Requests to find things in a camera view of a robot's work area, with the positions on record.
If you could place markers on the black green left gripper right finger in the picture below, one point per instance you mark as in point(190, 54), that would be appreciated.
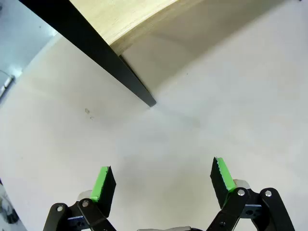
point(220, 183)

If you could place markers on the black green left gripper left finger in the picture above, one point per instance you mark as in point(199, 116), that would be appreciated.
point(106, 190)

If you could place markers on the black frame wooden shelf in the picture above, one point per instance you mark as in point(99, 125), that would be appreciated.
point(101, 48)

